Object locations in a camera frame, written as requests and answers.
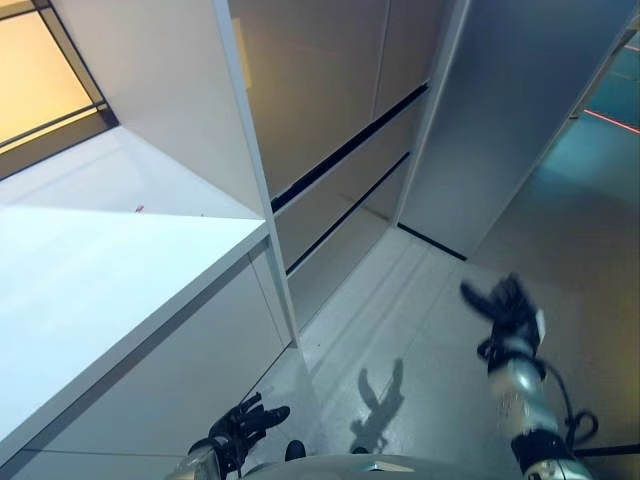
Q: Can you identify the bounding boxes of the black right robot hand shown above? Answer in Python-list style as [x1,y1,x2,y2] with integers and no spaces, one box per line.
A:
[459,273,544,346]

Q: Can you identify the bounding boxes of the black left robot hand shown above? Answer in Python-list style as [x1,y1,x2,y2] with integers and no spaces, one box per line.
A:
[207,392,292,474]

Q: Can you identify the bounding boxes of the fridge drawer with white bin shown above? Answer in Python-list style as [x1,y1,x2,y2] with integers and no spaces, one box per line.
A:
[270,82,432,275]

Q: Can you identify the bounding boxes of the steel fridge drawer front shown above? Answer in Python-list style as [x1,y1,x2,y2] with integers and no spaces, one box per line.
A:
[285,152,412,337]

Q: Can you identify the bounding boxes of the stainless steel fridge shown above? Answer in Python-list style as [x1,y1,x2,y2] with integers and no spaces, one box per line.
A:
[227,0,472,347]

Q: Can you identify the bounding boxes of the white fridge housing panel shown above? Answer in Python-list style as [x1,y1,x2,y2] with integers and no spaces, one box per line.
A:
[49,0,302,351]

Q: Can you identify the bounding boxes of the grey robot torso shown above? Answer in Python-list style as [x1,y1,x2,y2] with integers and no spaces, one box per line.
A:
[239,451,526,480]

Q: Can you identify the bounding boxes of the tall silver cabinet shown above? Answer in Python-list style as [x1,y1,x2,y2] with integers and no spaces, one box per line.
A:
[396,0,640,262]

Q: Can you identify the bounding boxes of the white counter cabinet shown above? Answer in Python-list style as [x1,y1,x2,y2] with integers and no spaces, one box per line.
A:
[0,124,294,480]

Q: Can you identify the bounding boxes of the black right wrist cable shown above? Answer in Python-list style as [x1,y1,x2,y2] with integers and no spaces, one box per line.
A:
[542,358,600,447]

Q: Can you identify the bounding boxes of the amber glass black frame window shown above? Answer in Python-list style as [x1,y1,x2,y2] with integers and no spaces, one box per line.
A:
[0,0,121,182]

